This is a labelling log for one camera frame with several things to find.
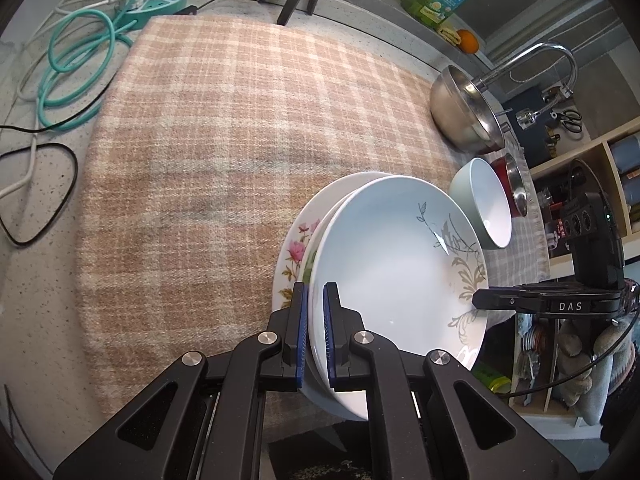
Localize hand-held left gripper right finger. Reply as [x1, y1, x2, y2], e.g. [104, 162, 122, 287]
[322, 281, 583, 480]

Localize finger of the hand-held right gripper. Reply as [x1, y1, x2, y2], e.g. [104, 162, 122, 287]
[472, 282, 623, 317]

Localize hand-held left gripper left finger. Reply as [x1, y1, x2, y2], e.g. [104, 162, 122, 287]
[52, 282, 308, 480]

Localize large pink floral plate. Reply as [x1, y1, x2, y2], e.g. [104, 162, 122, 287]
[272, 171, 386, 313]

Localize white plate grey leaf print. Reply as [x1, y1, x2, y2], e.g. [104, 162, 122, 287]
[310, 176, 488, 421]

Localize pale green ceramic bowl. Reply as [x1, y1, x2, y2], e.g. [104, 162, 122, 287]
[448, 157, 513, 251]

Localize red steel-lined bowl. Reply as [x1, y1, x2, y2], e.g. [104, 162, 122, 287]
[489, 152, 530, 218]

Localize large steel bowl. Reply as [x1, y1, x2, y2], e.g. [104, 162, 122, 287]
[430, 64, 507, 153]

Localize person's right hand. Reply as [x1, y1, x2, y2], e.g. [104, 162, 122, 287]
[559, 316, 628, 411]

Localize black scissors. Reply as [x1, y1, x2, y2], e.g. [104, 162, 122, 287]
[552, 107, 583, 133]

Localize pink checked cloth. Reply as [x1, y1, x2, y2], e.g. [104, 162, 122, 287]
[75, 14, 551, 436]

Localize chrome faucet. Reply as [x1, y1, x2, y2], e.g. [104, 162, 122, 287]
[470, 42, 578, 133]

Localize teal cable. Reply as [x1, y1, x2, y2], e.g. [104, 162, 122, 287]
[37, 0, 173, 128]

